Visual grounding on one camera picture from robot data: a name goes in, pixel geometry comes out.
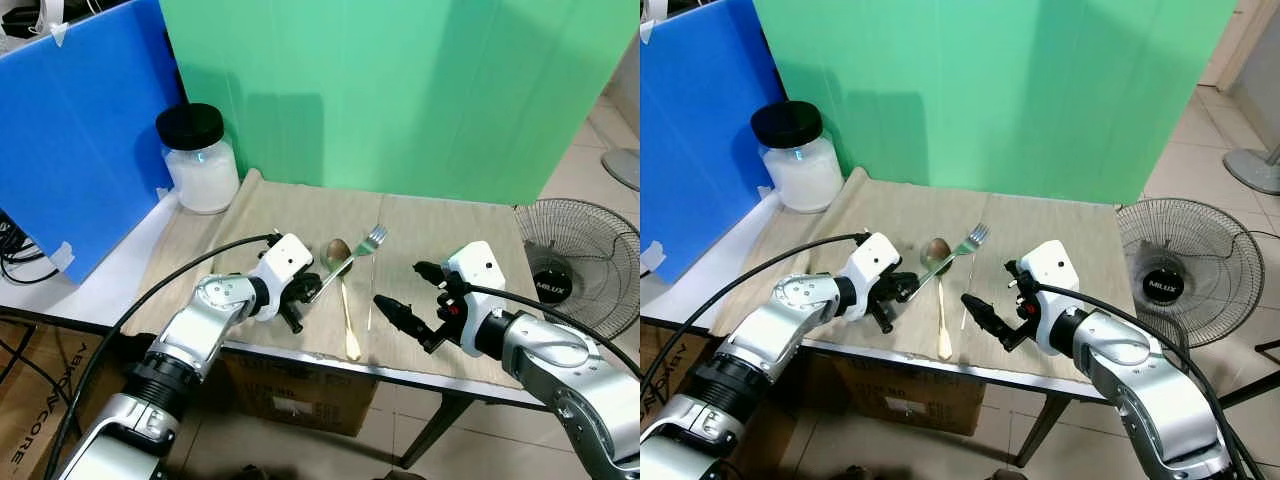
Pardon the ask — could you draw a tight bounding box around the silver metal fork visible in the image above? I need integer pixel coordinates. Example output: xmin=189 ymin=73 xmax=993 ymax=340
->
xmin=310 ymin=224 xmax=390 ymax=302
xmin=906 ymin=222 xmax=990 ymax=298

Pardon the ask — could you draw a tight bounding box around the beige woven table mat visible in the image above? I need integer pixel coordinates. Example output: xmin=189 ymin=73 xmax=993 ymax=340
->
xmin=710 ymin=166 xmax=1142 ymax=389
xmin=120 ymin=168 xmax=547 ymax=389

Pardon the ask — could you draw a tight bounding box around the gold metal spoon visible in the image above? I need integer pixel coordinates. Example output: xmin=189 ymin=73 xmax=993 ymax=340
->
xmin=318 ymin=237 xmax=364 ymax=362
xmin=919 ymin=236 xmax=957 ymax=362

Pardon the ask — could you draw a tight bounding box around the brown labelled cardboard box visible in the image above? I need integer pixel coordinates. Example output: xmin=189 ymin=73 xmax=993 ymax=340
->
xmin=803 ymin=348 xmax=988 ymax=438
xmin=224 ymin=348 xmax=382 ymax=438

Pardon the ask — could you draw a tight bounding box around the dark slanted table leg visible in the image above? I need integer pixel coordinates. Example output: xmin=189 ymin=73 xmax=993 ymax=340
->
xmin=1010 ymin=394 xmax=1063 ymax=470
xmin=399 ymin=390 xmax=477 ymax=470

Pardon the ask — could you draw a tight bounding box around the black-lidded jar of white powder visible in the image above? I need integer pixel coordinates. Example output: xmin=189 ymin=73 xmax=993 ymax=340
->
xmin=155 ymin=102 xmax=242 ymax=216
xmin=750 ymin=100 xmax=845 ymax=214

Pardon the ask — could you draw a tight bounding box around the green plastic board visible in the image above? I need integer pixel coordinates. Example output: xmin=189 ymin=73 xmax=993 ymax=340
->
xmin=752 ymin=0 xmax=1240 ymax=207
xmin=159 ymin=0 xmax=641 ymax=207

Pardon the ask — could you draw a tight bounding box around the brown printed cardboard box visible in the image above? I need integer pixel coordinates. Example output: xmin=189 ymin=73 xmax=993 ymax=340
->
xmin=0 ymin=318 xmax=133 ymax=480
xmin=640 ymin=318 xmax=703 ymax=426

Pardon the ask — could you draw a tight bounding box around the grey round fan base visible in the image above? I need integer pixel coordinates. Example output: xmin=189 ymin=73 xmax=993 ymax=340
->
xmin=1222 ymin=140 xmax=1280 ymax=197
xmin=600 ymin=147 xmax=641 ymax=192

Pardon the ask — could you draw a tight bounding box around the black slanted bar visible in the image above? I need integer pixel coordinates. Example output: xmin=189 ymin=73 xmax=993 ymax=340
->
xmin=1214 ymin=338 xmax=1280 ymax=411

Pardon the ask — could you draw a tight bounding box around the blue plastic board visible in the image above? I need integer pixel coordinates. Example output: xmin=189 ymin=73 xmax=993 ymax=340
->
xmin=640 ymin=0 xmax=787 ymax=287
xmin=0 ymin=0 xmax=187 ymax=287

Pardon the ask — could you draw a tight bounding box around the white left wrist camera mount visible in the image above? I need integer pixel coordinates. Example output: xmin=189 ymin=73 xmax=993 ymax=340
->
xmin=256 ymin=233 xmax=315 ymax=293
xmin=846 ymin=232 xmax=905 ymax=292

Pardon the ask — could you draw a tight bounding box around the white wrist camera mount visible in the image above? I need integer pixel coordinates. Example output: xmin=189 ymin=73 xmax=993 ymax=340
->
xmin=256 ymin=233 xmax=315 ymax=293
xmin=444 ymin=241 xmax=505 ymax=323
xmin=1028 ymin=240 xmax=1082 ymax=323
xmin=846 ymin=232 xmax=905 ymax=292

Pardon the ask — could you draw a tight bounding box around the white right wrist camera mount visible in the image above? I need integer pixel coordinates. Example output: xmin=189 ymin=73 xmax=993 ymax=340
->
xmin=444 ymin=241 xmax=505 ymax=323
xmin=1028 ymin=240 xmax=1082 ymax=323

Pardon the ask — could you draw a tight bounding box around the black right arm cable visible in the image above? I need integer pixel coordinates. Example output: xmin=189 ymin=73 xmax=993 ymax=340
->
xmin=1036 ymin=282 xmax=1263 ymax=480
xmin=458 ymin=282 xmax=641 ymax=383

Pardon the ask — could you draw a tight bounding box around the black wire-cage fan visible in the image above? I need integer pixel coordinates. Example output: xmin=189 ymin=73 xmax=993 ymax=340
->
xmin=514 ymin=197 xmax=641 ymax=343
xmin=1116 ymin=197 xmax=1258 ymax=351

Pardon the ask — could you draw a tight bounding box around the black loose cable bundle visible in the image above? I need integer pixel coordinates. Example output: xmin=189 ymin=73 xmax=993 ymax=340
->
xmin=0 ymin=208 xmax=63 ymax=288

